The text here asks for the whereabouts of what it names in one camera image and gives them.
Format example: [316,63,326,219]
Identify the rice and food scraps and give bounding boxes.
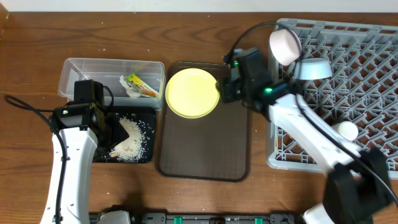
[109,117,145,162]

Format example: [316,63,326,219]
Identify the yellow plate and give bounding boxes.
[165,68,220,118]

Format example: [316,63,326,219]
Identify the white tissue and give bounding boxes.
[119,75,142,98]

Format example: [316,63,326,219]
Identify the green snack wrapper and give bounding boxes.
[124,73,159,98]

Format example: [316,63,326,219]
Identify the light blue bowl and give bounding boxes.
[294,58,333,80]

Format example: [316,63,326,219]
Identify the small white cup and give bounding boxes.
[332,121,359,141]

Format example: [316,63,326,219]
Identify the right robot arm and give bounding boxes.
[216,78,397,223]

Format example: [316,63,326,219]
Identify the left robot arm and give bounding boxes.
[40,103,129,223]

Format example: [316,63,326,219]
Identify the black waste tray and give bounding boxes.
[93,106,156,164]

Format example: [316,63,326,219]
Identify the grey dishwasher rack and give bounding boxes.
[280,18,397,179]

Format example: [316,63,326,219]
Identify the clear plastic bin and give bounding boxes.
[58,58,165,110]

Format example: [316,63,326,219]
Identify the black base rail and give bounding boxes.
[88,205,336,224]

